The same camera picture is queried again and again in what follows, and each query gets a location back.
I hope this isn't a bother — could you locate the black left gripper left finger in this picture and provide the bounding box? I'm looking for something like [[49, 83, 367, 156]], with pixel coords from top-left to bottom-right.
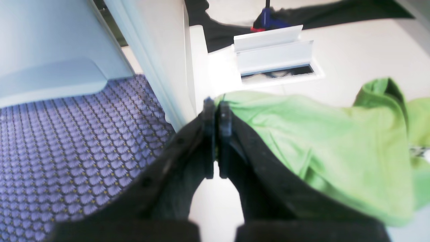
[[50, 98, 216, 242]]

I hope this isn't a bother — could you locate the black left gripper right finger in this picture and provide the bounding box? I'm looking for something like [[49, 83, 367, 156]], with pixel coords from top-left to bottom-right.
[[218, 102, 390, 242]]

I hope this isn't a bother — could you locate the green t-shirt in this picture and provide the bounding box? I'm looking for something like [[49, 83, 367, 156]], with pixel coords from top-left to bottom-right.
[[215, 78, 430, 226]]

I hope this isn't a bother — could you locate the blue clamp on table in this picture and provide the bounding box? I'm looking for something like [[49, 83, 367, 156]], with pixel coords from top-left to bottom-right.
[[250, 0, 296, 33]]

